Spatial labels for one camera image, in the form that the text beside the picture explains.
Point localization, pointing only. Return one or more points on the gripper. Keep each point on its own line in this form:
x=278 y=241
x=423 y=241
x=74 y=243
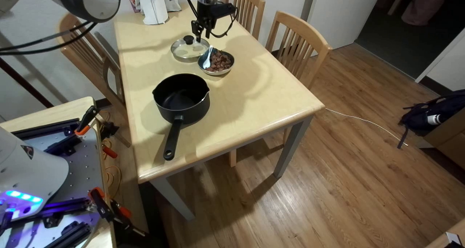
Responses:
x=204 y=12

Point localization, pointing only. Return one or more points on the glass pot lid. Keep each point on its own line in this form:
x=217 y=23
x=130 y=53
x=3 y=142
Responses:
x=189 y=50

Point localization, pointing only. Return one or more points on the white spoon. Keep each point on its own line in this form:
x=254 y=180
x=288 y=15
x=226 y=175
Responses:
x=207 y=59

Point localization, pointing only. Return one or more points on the metal bowl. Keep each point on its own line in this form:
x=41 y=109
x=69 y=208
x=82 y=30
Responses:
x=218 y=72

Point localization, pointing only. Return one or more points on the black pot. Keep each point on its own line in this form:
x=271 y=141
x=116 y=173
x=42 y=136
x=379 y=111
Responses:
x=181 y=99

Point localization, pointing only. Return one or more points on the brown food pieces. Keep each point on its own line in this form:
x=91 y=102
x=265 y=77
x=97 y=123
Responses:
x=219 y=62

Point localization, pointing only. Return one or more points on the wooden chair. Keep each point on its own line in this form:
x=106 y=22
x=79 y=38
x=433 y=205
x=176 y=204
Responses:
x=301 y=33
x=247 y=4
x=91 y=55

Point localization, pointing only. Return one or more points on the white paper bag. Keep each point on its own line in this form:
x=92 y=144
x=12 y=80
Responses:
x=152 y=4

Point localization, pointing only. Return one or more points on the orange and black clamp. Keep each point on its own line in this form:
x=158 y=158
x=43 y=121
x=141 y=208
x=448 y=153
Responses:
x=86 y=120
x=101 y=204
x=109 y=130

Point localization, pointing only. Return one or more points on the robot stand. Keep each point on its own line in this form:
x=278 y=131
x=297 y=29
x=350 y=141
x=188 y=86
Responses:
x=84 y=161

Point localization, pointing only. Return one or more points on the dark blue backpack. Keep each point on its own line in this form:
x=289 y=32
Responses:
x=436 y=110

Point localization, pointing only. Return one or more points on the wooden cabinet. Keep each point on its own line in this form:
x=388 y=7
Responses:
x=448 y=135

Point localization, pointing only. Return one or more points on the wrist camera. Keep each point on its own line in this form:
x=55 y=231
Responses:
x=224 y=9

